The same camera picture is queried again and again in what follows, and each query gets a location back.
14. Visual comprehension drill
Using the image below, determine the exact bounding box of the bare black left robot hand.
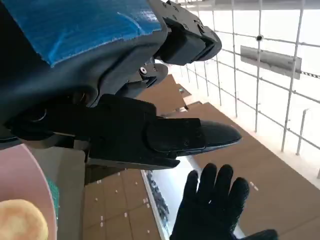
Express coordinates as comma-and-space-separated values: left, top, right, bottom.
0, 0, 243, 171

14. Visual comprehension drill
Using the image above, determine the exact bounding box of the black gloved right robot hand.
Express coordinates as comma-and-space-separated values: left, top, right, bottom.
169, 162, 279, 240

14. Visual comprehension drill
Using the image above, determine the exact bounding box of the pink bowl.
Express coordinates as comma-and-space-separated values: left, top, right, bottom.
0, 144, 59, 240

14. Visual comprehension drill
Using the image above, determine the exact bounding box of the round toy bread bun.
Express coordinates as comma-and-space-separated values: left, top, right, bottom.
0, 199, 50, 240

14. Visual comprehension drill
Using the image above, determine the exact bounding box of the black patterned strip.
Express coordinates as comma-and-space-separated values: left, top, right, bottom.
147, 171, 171, 227

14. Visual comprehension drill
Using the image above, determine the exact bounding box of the brown wooden door cabinet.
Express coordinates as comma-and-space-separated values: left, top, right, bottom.
136, 73, 320, 240

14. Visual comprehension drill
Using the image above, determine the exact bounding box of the brown wooden drawer cabinet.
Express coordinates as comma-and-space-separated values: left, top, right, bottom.
82, 168, 163, 240

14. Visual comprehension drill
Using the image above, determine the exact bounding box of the green cutting mat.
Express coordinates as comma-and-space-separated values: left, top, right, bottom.
46, 174, 61, 221

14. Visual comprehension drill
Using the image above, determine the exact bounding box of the grey metal ceiling plate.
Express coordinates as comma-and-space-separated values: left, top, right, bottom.
239, 44, 303, 80

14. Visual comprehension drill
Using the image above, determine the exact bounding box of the white wire ceiling grid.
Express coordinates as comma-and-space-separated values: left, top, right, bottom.
172, 0, 320, 181

